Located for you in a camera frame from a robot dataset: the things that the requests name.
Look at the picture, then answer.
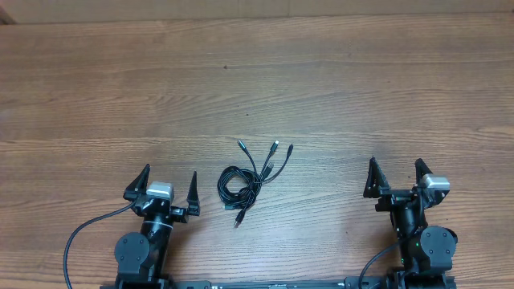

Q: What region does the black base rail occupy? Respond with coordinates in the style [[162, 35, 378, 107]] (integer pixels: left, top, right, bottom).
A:
[[100, 277, 457, 289]]

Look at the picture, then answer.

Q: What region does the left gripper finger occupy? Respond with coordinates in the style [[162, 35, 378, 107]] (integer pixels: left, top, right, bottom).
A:
[[186, 171, 200, 216], [123, 164, 150, 201]]

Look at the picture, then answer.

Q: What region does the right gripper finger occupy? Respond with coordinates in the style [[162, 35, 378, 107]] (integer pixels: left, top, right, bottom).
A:
[[363, 157, 390, 198], [414, 158, 433, 185]]

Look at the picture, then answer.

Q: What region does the black cable bundle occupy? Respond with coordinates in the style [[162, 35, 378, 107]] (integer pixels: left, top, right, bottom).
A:
[[217, 139, 295, 229]]

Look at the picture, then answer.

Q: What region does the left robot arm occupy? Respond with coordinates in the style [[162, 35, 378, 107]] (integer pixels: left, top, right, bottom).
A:
[[114, 165, 200, 288]]

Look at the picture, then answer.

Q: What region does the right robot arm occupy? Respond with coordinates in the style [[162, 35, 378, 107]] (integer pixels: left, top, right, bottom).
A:
[[357, 157, 458, 289]]

